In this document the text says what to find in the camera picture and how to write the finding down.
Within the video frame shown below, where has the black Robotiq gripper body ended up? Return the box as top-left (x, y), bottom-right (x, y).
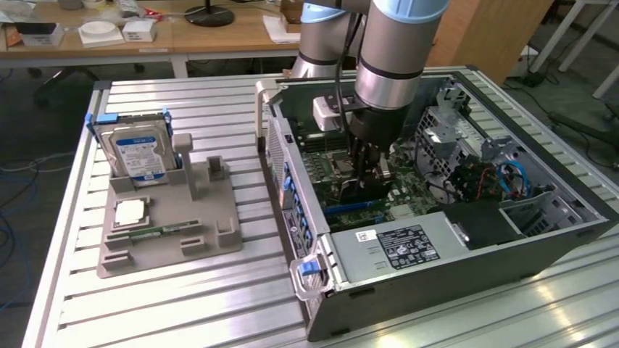
top-left (349, 104), bottom-right (407, 152)

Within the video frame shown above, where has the black RAM slot bank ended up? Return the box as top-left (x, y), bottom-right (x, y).
top-left (299, 130), bottom-right (353, 153)

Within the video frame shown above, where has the blue expansion slot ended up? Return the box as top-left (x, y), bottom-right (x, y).
top-left (322, 200), bottom-right (379, 215)

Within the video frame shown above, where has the blue slot retainer strip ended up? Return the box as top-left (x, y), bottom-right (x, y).
top-left (283, 162), bottom-right (315, 251)

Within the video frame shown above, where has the CPU socket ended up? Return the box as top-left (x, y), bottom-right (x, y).
top-left (329, 149), bottom-right (355, 175)

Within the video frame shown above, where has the green Dell motherboard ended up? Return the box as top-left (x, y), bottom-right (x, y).
top-left (290, 121), bottom-right (439, 233)

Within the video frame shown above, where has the perforated metal disk bay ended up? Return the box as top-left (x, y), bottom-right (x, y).
top-left (415, 86), bottom-right (490, 178)

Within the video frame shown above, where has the grey power supply unit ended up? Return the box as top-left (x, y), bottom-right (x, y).
top-left (331, 212), bottom-right (474, 283)

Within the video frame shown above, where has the blue case release latch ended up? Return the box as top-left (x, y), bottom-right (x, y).
top-left (299, 253), bottom-right (322, 278)

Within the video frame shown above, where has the white paper stack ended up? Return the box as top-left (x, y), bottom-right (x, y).
top-left (262, 14), bottom-right (305, 45)

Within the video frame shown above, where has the wooden cabinet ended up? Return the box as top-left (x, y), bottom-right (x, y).
top-left (427, 0), bottom-right (558, 86)

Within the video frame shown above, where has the open black PC case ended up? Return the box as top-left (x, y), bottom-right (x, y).
top-left (255, 70), bottom-right (619, 344)

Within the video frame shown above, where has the grey metal drive cage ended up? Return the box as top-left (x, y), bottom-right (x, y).
top-left (498, 188), bottom-right (582, 236)

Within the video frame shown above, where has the brown cardboard box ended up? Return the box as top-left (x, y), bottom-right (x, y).
top-left (281, 0), bottom-right (306, 25)

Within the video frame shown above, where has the wooden desk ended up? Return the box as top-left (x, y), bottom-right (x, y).
top-left (0, 0), bottom-right (437, 70)

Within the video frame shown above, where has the black floor stand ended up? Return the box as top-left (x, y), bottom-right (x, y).
top-left (549, 108), bottom-right (619, 146)

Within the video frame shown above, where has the hard disk with blue rails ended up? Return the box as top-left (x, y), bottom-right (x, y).
top-left (85, 108), bottom-right (177, 188)

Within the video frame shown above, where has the black round lamp base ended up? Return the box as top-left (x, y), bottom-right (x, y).
top-left (186, 0), bottom-right (237, 27)

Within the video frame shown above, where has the green RAM stick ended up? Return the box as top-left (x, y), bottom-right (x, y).
top-left (106, 221), bottom-right (201, 241)

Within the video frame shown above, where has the silver CPU chip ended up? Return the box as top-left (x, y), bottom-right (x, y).
top-left (111, 198), bottom-right (150, 226)

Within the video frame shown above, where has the grey plastic parts rack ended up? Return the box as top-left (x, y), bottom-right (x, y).
top-left (97, 132), bottom-right (246, 280)

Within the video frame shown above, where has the white labelled box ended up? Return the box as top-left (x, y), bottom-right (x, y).
top-left (122, 20), bottom-right (159, 44)

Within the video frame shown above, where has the white block round hollow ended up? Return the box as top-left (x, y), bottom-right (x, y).
top-left (79, 20), bottom-right (126, 49)

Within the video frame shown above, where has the black chair base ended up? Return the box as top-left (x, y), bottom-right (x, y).
top-left (29, 67), bottom-right (98, 108)

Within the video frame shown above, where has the white box dark lid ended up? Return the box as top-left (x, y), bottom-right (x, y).
top-left (14, 21), bottom-right (66, 47)

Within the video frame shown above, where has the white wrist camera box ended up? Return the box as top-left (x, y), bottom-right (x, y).
top-left (311, 96), bottom-right (350, 132)

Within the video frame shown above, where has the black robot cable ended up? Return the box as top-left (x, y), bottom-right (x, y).
top-left (333, 0), bottom-right (367, 146)

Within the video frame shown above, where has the black power wire bundle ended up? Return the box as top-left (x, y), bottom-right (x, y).
top-left (454, 161), bottom-right (502, 202)

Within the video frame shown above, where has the black plastic air duct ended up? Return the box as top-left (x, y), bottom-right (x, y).
top-left (445, 201), bottom-right (526, 251)

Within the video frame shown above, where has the blue data wire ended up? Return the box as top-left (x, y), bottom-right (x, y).
top-left (498, 161), bottom-right (533, 200)

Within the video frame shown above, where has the white table frame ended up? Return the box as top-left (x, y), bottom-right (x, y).
top-left (530, 0), bottom-right (619, 99)

